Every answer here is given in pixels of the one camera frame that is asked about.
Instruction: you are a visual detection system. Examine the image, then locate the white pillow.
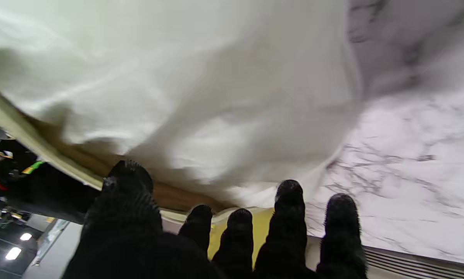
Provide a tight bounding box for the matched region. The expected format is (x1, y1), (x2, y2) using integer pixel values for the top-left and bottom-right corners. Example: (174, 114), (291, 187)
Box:
(0, 0), (362, 210)

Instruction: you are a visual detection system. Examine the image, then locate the stack of white plates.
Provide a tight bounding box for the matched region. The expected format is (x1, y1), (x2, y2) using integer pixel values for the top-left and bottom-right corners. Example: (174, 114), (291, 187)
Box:
(364, 248), (464, 279)

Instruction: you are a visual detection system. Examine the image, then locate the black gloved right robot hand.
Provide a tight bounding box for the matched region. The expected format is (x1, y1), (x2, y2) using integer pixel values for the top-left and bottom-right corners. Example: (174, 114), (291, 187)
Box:
(5, 169), (101, 224)

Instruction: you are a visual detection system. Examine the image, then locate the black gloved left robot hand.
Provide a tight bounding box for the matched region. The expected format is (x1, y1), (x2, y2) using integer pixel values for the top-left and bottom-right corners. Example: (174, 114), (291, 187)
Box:
(63, 160), (368, 279)

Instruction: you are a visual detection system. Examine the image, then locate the yellow perforated laundry basket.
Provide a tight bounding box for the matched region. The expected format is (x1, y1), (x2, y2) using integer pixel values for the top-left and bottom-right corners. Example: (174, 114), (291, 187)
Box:
(207, 207), (275, 268)

